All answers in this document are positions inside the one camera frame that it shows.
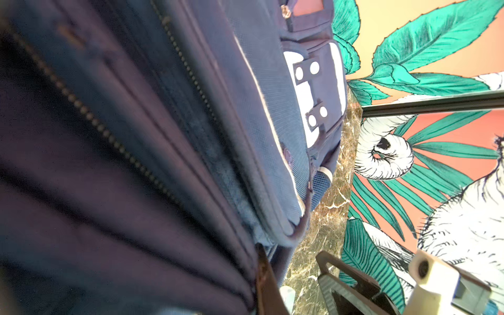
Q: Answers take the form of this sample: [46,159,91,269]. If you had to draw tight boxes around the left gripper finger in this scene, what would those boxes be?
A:
[255,244,289,315]

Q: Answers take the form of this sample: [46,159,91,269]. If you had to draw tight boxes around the navy blue student backpack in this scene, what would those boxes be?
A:
[1,1,347,314]

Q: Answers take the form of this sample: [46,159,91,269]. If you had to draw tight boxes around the right black frame post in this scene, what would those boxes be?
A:
[362,90,503,118]

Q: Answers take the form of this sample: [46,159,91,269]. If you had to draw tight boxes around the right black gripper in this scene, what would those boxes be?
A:
[316,251,400,315]

